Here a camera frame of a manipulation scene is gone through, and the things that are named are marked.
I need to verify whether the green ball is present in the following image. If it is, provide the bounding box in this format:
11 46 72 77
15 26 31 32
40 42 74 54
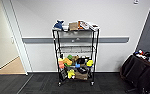
66 54 74 61

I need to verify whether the yellow orange toy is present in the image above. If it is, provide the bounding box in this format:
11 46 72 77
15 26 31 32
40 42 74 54
63 58 73 67

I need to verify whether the blue cup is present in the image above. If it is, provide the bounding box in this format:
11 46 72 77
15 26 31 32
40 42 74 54
75 63 81 69

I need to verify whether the brown paper bag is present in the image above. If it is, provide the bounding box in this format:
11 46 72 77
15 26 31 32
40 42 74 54
68 21 79 31

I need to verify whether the yellow and blue toy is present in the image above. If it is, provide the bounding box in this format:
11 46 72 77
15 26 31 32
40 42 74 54
86 59 94 68

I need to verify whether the yellow plush toy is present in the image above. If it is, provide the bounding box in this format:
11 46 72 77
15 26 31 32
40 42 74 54
67 69 76 80

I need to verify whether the blue whale plush toy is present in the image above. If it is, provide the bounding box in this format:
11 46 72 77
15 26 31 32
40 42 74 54
53 19 65 31

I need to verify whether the white box with dark print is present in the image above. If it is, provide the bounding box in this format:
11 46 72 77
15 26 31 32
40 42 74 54
89 23 101 32

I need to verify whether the black sign board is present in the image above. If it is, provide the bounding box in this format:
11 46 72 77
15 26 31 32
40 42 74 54
59 68 69 80

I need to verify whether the brown cardboard box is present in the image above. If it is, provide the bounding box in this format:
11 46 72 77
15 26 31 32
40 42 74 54
74 69 89 81

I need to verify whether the clutter of small goods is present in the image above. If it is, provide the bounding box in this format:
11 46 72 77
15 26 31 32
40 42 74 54
133 49 150 64

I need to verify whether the black wire shelf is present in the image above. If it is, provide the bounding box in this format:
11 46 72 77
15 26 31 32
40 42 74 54
51 27 101 87

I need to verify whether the white door frame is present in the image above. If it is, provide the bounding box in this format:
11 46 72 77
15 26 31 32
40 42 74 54
0 0 34 76

